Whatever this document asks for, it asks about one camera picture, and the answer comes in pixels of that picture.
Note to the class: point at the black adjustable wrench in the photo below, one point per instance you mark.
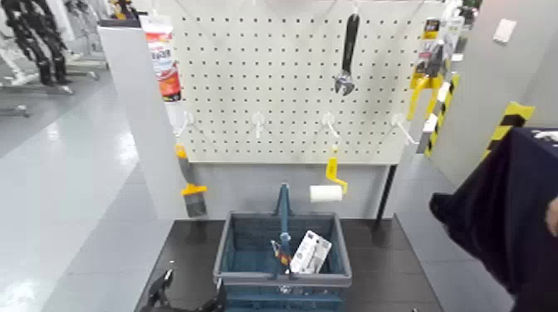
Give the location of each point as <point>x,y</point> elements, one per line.
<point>348,48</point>

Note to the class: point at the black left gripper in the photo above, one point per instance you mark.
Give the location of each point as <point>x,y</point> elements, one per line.
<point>174,309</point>

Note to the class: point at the white robot stand frame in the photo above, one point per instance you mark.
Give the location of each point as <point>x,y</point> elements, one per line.
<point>87,30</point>

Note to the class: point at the yellow black striped corner guard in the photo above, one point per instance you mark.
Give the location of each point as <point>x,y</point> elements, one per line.
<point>508,122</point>
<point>441,115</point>

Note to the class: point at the person in dark clothing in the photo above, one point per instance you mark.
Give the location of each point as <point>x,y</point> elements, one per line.
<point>501,209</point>

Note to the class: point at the yellow pliers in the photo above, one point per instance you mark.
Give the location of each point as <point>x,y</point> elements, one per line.
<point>420,85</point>

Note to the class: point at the white partition panel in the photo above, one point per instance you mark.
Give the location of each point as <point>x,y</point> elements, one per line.
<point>139,130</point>

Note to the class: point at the small red yellow tool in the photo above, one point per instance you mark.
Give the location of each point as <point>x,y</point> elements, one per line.
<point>281,255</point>

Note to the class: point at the red white sealant tube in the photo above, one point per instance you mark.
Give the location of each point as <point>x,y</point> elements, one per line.
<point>163,61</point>

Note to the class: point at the white wall switch plate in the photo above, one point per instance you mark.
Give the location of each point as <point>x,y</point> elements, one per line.
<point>505,30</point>

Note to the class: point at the white packaged tool card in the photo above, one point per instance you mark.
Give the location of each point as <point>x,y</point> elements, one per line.
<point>310,253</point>

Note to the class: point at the white perforated pegboard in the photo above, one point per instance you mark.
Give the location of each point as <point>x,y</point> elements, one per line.
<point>270,65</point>

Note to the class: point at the person's bare hand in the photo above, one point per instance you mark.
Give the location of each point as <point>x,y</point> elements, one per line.
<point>553,215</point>

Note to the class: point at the black humanoid robot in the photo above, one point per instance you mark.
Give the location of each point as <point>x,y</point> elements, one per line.
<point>37,39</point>

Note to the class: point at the white pegboard hook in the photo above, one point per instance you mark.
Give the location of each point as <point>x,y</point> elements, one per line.
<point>329,122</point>
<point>258,122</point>
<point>401,126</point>
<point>186,119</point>

